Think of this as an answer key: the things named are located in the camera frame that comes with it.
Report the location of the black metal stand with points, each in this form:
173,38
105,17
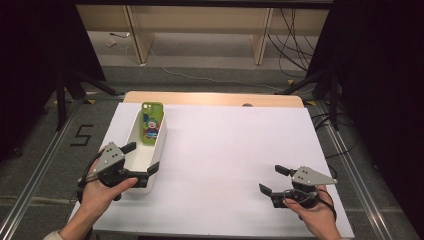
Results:
61,100
334,100

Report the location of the white plastic storage box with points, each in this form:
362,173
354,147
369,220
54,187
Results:
143,156

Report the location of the black curtain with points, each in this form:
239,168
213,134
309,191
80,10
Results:
383,66
26,50

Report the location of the beige wooden shelf unit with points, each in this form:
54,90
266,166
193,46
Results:
200,20

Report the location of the green cartoon phone case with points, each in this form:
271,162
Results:
151,126

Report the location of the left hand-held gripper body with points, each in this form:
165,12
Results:
111,160

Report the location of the dark table grommet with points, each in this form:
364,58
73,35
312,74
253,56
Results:
247,105

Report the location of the small white adapter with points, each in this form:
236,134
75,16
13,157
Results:
111,42

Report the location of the aluminium floor rail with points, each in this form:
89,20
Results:
350,166
33,180

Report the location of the person's left hand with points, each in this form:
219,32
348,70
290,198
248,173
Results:
98,196

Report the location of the person's right hand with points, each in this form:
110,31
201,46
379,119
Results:
318,220

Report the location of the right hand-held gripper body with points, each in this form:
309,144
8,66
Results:
311,177

